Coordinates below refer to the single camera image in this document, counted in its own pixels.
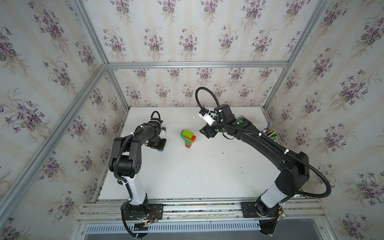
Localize lime long lego brick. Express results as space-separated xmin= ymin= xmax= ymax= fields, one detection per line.
xmin=182 ymin=129 xmax=195 ymax=139

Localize green long lego brick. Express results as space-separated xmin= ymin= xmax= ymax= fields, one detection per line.
xmin=180 ymin=132 xmax=187 ymax=141

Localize red long lego brick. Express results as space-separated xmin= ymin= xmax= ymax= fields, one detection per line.
xmin=190 ymin=136 xmax=197 ymax=143

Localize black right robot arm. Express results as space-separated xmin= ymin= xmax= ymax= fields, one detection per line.
xmin=199 ymin=105 xmax=332 ymax=217

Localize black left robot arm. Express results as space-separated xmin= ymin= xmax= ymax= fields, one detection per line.
xmin=109 ymin=118 xmax=167 ymax=215

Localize colourful pens bundle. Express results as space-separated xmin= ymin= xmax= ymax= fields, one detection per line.
xmin=262 ymin=122 xmax=278 ymax=141

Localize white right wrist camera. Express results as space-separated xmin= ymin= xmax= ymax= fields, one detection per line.
xmin=199 ymin=109 xmax=216 ymax=127

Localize black left camera cable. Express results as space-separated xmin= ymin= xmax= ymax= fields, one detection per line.
xmin=149 ymin=110 xmax=164 ymax=124

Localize black camera cable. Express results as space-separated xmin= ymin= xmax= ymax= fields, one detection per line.
xmin=149 ymin=110 xmax=164 ymax=124
xmin=194 ymin=86 xmax=223 ymax=113

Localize black right camera cable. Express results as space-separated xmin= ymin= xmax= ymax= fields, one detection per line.
xmin=194 ymin=86 xmax=223 ymax=113

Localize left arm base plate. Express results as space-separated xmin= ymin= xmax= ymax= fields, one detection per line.
xmin=121 ymin=204 xmax=164 ymax=222

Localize aluminium mounting rail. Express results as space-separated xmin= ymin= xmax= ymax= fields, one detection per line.
xmin=76 ymin=197 xmax=326 ymax=224

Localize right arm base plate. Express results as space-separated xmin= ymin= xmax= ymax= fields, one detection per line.
xmin=241 ymin=202 xmax=283 ymax=218

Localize aluminium frame profiles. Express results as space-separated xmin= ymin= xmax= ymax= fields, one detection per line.
xmin=1 ymin=1 xmax=329 ymax=223

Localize white slotted cable duct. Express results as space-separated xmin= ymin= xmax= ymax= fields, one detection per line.
xmin=87 ymin=220 xmax=261 ymax=235

